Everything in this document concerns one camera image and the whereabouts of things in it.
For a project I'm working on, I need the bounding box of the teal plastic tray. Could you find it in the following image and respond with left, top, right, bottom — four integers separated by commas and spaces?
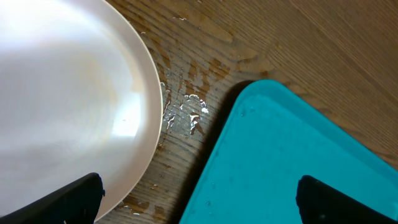
180, 80, 397, 223

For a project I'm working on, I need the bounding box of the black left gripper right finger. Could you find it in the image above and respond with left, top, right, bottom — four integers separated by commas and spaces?
296, 175, 397, 224

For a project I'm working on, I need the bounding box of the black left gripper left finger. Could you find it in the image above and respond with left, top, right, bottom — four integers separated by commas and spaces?
1, 172, 105, 224

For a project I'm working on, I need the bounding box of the white plate with sauce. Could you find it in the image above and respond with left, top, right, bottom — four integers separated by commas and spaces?
1, 0, 162, 218

